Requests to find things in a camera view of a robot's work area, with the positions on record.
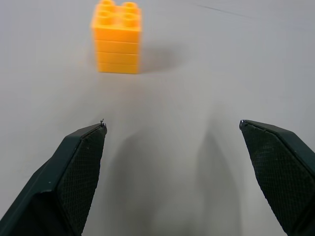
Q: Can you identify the yellow studded block cube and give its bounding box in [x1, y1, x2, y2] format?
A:
[90, 0, 143, 74]

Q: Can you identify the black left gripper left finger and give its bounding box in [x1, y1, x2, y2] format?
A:
[0, 118, 108, 236]

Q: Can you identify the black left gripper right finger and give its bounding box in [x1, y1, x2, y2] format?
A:
[239, 119, 315, 236]

